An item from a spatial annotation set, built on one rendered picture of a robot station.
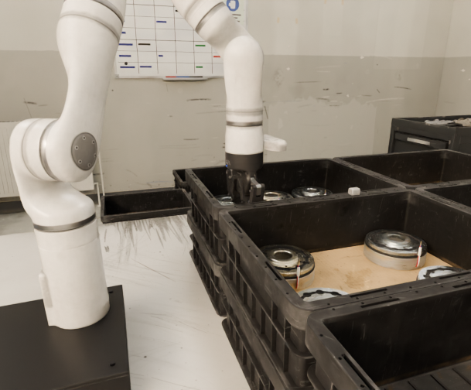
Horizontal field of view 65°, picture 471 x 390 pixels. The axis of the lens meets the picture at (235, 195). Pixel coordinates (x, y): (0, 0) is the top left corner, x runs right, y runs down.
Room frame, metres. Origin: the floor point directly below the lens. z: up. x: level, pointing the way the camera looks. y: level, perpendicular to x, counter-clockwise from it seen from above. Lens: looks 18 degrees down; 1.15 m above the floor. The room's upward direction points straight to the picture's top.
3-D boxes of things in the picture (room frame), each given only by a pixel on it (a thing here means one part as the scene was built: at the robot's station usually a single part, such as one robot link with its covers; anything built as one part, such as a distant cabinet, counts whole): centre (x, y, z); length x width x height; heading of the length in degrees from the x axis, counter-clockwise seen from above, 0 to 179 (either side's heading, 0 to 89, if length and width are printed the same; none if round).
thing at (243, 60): (0.71, -0.02, 1.13); 0.09 x 0.07 x 0.15; 174
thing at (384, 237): (0.61, -0.29, 0.86); 0.05 x 0.05 x 0.01
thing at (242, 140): (0.73, -0.04, 1.03); 0.11 x 0.09 x 0.06; 113
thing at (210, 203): (0.79, -0.11, 0.92); 0.40 x 0.30 x 0.02; 108
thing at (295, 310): (0.51, -0.20, 0.92); 0.40 x 0.30 x 0.02; 108
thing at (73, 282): (0.55, 0.27, 0.84); 0.09 x 0.09 x 0.17; 7
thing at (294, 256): (0.55, -0.08, 0.86); 0.05 x 0.05 x 0.01
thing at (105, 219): (1.61, 0.40, 0.37); 0.40 x 0.30 x 0.45; 108
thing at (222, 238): (0.79, -0.11, 0.87); 0.40 x 0.30 x 0.11; 108
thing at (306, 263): (0.55, -0.08, 0.86); 0.10 x 0.10 x 0.01
